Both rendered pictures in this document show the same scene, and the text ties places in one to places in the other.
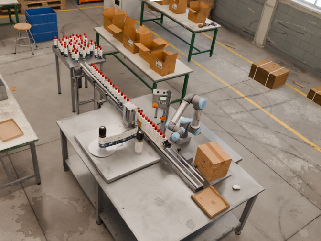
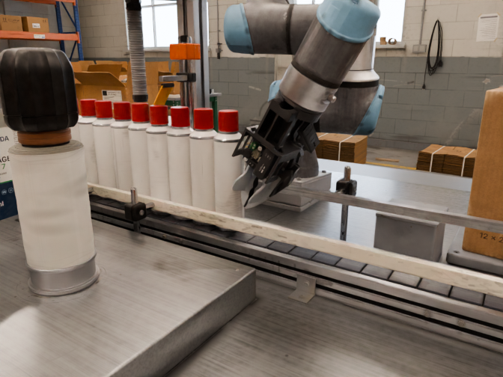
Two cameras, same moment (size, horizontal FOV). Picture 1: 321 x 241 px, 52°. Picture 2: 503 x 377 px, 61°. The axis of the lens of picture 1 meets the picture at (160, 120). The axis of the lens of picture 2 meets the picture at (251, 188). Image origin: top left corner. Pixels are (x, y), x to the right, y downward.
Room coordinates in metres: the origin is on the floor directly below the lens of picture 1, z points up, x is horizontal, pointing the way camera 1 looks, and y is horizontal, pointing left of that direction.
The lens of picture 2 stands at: (2.13, 0.10, 1.17)
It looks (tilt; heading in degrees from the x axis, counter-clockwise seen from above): 17 degrees down; 343
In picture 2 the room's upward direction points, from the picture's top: straight up
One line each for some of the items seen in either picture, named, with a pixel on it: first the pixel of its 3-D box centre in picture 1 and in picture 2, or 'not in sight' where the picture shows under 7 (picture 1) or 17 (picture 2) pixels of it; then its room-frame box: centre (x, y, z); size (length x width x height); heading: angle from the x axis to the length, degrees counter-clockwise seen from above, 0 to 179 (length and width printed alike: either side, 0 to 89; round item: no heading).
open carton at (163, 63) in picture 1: (163, 59); (123, 93); (4.86, 0.09, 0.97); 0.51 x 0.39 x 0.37; 135
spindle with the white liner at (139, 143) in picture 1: (139, 142); (50, 172); (2.70, 0.20, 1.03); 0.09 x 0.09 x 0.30
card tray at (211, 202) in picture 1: (210, 200); not in sight; (2.18, -0.61, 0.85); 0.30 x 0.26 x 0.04; 40
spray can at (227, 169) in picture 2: (163, 141); (229, 170); (2.83, -0.06, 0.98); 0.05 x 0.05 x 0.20
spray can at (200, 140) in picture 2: (160, 138); (205, 167); (2.87, -0.03, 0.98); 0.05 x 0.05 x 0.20
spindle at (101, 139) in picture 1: (102, 137); not in sight; (2.69, 0.60, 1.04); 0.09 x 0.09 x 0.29
